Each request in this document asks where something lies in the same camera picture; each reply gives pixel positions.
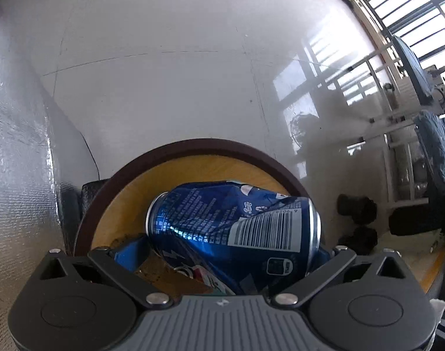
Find black flat object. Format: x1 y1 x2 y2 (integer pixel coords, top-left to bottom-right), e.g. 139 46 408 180
388 205 443 237

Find silver foil sheet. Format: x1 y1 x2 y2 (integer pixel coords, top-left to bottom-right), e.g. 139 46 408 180
0 0 99 351

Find yellow bin with brown rim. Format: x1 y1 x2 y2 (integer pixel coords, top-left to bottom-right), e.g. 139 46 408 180
73 138 311 295

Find white metal rack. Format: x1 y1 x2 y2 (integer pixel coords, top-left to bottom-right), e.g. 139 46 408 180
349 110 432 206

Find crushed blue drink can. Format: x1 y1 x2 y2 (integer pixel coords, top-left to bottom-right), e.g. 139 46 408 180
146 180 322 296

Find black dumbbell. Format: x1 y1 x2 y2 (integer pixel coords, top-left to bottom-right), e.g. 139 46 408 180
337 194 377 224
340 227 379 255

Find thin black cable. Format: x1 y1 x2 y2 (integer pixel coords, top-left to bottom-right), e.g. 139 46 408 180
79 132 101 181

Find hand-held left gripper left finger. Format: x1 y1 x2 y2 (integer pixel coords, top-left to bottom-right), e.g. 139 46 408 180
38 237 171 309

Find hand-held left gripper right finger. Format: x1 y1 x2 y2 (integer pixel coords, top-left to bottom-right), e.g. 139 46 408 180
272 245 404 308

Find chair with blue cloth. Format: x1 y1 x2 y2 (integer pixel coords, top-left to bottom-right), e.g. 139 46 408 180
413 110 445 207

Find dark flat panel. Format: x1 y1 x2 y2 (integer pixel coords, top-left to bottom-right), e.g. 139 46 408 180
391 34 434 107

